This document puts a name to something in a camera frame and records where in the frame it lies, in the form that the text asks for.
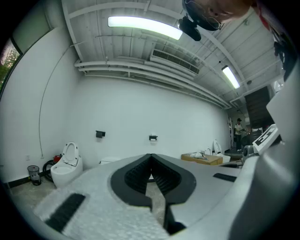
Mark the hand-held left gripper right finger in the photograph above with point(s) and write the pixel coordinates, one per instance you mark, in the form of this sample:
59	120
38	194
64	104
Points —
206	187

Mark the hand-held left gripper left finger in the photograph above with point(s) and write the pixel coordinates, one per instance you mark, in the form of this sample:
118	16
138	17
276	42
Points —
98	211

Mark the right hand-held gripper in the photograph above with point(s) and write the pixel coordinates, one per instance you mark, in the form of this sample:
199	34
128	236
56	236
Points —
264	138

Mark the white egg-shaped toilet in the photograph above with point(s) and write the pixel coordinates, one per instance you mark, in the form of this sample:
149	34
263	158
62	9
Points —
68	173

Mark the large printed cardboard box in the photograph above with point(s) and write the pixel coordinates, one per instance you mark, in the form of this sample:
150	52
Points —
211	160

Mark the dark wooden panel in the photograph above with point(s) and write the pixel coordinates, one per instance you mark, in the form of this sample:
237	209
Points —
257	107

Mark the white crumpled cloths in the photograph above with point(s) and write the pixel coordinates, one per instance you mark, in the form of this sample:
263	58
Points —
195	154

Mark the red vacuum cleaner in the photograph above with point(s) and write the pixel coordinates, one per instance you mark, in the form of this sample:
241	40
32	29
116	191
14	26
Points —
57	159

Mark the fluorescent ceiling light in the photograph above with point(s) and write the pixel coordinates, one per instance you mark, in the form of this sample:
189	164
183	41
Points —
140	24
230	77

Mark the black mesh trash bin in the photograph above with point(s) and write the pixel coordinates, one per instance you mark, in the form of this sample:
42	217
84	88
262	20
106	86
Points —
34	175

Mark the black holder with paper roll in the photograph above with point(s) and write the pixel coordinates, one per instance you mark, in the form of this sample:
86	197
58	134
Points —
152	137

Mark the ceiling air vent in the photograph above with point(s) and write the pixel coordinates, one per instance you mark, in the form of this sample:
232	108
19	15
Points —
173	59

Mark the person's head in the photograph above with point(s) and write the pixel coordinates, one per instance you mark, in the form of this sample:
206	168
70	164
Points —
225	9

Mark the white ceiling pipe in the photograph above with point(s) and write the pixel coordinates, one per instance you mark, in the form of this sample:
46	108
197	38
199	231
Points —
117	63
112	69
110	74

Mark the window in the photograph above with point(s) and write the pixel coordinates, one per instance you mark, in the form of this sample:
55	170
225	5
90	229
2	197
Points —
9	63

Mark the black wall paper holder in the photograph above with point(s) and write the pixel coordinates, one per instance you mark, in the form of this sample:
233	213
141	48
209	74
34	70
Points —
99	134

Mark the white wall outlet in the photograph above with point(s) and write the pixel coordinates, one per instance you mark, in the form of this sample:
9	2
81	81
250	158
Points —
28	157

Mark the black head camera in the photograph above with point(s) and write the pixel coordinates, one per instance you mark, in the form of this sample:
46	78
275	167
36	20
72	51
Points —
189	28

